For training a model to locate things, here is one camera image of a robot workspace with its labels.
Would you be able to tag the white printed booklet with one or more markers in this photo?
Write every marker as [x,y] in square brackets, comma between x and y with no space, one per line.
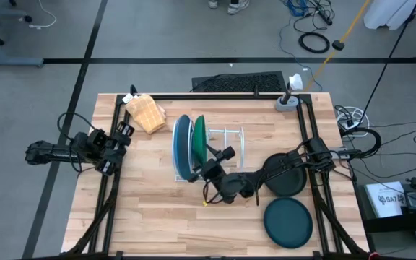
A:
[385,198]

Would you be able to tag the yellow checked cloth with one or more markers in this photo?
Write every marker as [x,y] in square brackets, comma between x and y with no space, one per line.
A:
[146,113]

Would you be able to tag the person's shoe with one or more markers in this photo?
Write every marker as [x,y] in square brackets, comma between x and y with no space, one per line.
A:
[237,6]
[213,3]

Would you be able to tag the black power strip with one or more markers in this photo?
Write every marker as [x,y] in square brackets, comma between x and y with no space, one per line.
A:
[324,16]

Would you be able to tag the blue plate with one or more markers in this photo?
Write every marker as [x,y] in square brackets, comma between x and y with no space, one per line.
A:
[183,148]

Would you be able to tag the dark teal plate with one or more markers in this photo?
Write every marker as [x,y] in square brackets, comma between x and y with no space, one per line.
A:
[287,222]

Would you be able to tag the grey camera stand base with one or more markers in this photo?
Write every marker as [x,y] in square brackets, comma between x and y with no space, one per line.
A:
[286,105]

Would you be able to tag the black aluminium table frame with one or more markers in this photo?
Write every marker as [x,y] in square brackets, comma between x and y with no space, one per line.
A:
[211,96]

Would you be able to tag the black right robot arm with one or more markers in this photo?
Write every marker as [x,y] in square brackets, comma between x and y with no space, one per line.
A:
[251,178]

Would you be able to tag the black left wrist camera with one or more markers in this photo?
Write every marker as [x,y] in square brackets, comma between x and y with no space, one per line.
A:
[98,139]

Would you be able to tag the white paper tag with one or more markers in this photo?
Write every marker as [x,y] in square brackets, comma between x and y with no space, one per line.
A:
[127,98]

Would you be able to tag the black side cart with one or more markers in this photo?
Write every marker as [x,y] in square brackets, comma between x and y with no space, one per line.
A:
[392,225]

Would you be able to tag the white bag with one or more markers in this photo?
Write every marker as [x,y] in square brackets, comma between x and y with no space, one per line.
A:
[388,14]

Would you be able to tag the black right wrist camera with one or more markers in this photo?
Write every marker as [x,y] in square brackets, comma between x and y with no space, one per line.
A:
[216,172]

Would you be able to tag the black plate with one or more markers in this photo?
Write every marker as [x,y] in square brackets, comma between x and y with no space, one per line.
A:
[287,184]

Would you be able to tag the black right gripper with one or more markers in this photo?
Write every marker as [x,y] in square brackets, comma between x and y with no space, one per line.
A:
[228,153]

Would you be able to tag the black round puck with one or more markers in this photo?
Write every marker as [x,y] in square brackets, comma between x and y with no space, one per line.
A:
[337,45]

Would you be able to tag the black keyboard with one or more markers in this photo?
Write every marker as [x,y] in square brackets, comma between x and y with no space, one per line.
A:
[237,83]

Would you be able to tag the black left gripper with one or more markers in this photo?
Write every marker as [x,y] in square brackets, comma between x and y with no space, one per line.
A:
[125,129]

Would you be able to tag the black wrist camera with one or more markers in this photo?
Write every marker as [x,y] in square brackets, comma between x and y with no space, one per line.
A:
[98,139]
[216,172]

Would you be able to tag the white power strip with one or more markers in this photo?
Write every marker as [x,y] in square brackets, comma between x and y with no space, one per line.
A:
[349,123]

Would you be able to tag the white crumpled paper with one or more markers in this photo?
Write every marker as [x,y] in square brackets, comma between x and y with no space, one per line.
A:
[295,82]

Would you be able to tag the green plate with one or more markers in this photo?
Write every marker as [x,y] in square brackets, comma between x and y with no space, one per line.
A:
[199,141]

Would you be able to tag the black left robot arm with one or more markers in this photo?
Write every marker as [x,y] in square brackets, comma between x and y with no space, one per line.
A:
[49,153]

